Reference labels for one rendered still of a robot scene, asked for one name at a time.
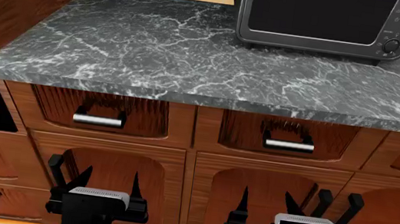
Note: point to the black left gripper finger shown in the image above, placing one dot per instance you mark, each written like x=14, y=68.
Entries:
x=84, y=179
x=136, y=189

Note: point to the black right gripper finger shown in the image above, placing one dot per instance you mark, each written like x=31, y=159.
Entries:
x=293, y=208
x=243, y=204

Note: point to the black toaster oven knob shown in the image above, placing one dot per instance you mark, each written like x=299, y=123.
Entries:
x=391, y=45

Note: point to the dark grey toaster oven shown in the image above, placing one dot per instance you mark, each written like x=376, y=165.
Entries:
x=313, y=13

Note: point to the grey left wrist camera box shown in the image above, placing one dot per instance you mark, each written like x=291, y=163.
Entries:
x=100, y=193

